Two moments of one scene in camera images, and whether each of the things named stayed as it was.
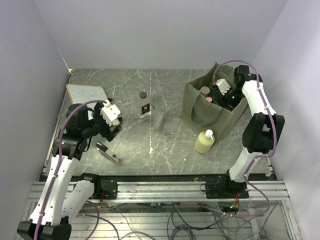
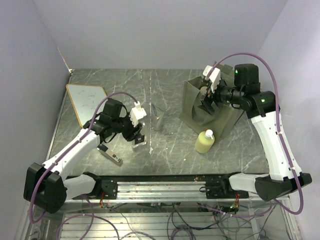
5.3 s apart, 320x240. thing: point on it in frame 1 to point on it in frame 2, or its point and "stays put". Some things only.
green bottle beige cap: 204,90 stays put
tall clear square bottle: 145,103 to 141,139
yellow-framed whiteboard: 79,93 stays put
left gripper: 109,135 to 130,134
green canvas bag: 198,112 stays put
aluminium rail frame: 179,211 stays put
